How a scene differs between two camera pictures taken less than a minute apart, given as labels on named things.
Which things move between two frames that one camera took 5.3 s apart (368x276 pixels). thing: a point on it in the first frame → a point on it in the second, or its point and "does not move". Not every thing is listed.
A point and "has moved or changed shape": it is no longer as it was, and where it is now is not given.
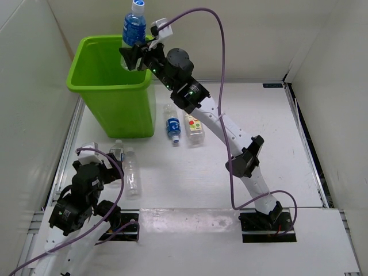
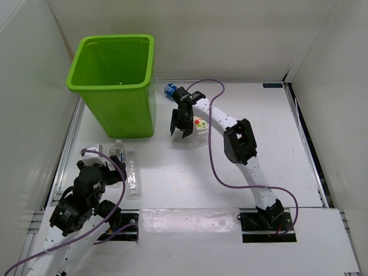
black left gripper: x=112 y=172 does not move
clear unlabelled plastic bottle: x=133 y=175 does not move
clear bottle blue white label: x=118 y=148 does not move
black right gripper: x=132 y=54 → x=188 y=129
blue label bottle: x=173 y=123 has moved or changed shape
